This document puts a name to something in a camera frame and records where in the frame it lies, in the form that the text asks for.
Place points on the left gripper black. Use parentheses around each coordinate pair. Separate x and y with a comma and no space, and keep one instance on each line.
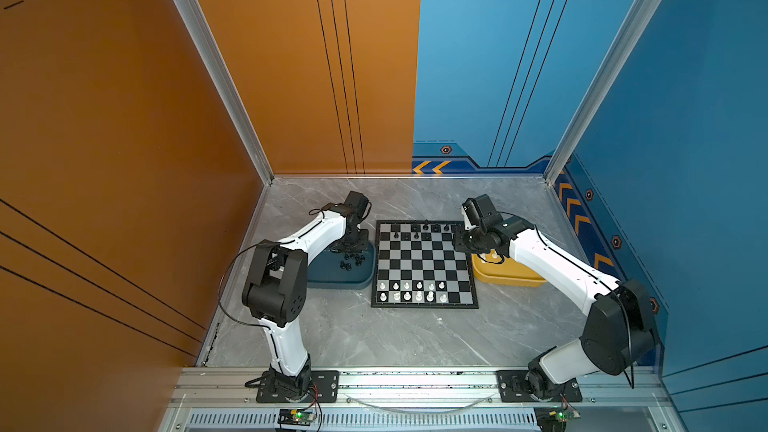
(363,244)

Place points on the black white chessboard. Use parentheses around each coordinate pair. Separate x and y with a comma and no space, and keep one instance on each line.
(425,260)

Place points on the right circuit board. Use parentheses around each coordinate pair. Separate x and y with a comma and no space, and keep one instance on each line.
(555,420)

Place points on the aluminium mounting rail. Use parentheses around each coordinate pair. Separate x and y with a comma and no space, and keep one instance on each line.
(451,398)

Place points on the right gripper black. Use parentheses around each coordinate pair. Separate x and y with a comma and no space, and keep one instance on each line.
(457,238)

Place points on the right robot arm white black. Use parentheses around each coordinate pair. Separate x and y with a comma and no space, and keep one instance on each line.
(620,325)

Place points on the yellow plastic tray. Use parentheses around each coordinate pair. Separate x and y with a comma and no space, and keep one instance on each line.
(494,269)

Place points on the white chess pieces row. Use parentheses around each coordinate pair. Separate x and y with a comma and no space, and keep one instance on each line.
(419,292)

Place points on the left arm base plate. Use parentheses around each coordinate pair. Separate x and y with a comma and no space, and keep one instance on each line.
(321,384)

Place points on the teal plastic tray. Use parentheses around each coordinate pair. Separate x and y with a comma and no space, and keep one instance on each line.
(324,271)

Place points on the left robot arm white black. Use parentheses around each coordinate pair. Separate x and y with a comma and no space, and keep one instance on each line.
(275,289)

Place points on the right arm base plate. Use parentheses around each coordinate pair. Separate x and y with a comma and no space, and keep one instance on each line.
(510,385)

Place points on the left green circuit board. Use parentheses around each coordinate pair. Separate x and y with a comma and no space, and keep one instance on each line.
(297,420)

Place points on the black chess pieces on board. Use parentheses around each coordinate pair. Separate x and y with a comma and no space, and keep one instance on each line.
(417,230)

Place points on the black chess pieces in tray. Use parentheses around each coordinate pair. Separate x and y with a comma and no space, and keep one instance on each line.
(351,261)

